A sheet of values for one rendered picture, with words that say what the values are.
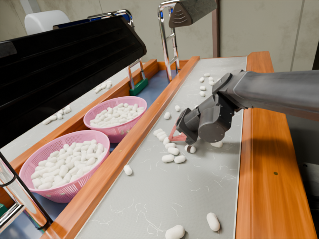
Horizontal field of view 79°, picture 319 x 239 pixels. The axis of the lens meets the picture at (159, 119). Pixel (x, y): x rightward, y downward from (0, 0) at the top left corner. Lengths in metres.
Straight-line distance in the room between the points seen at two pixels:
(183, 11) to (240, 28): 1.68
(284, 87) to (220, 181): 0.27
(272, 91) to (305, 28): 1.78
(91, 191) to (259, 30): 2.13
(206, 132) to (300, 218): 0.22
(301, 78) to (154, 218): 0.36
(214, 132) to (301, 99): 0.20
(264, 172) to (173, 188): 0.21
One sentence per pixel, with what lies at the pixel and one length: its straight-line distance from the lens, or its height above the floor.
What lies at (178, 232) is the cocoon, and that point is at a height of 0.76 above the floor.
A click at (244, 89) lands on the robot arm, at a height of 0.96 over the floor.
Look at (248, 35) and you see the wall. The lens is 2.36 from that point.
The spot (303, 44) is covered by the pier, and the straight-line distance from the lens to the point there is 2.12.
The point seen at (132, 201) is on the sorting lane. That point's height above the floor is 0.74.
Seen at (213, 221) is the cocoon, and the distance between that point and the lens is 0.42.
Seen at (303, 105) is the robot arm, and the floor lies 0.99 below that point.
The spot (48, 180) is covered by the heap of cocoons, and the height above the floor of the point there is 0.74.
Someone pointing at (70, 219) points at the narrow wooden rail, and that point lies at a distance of 0.50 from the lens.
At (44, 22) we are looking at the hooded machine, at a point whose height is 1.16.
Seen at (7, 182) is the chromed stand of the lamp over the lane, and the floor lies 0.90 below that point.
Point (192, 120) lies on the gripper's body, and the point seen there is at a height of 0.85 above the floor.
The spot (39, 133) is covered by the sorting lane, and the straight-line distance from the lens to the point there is 0.96.
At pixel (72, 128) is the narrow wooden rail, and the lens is 0.86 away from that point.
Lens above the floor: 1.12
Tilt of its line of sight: 30 degrees down
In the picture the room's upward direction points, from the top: 11 degrees counter-clockwise
